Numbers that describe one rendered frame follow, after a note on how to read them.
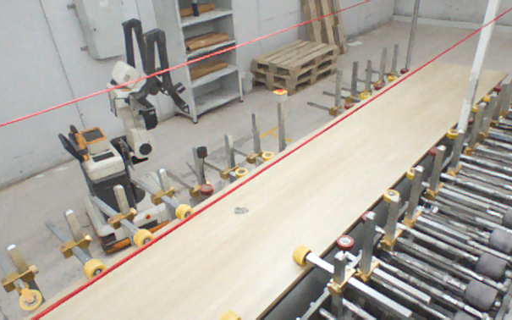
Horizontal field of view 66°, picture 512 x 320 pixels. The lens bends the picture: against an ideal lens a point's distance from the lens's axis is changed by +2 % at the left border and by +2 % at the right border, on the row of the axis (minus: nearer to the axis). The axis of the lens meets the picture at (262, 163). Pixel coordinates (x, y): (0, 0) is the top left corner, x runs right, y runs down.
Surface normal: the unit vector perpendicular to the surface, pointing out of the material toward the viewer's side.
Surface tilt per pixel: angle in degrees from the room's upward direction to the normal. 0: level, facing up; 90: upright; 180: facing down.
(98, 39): 90
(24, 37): 90
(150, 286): 0
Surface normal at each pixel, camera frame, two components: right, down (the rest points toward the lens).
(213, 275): -0.05, -0.84
